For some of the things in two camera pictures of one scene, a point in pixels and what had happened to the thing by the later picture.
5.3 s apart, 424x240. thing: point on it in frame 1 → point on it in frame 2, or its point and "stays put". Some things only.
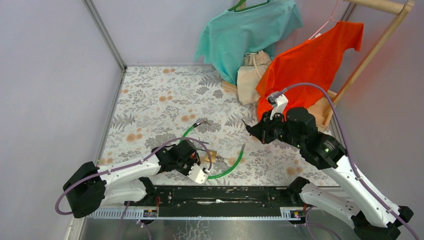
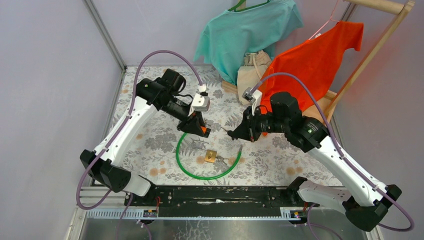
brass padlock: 213,154 stays put
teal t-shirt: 227,38 stays put
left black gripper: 192,162 → 192,124
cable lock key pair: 206,121 stays put
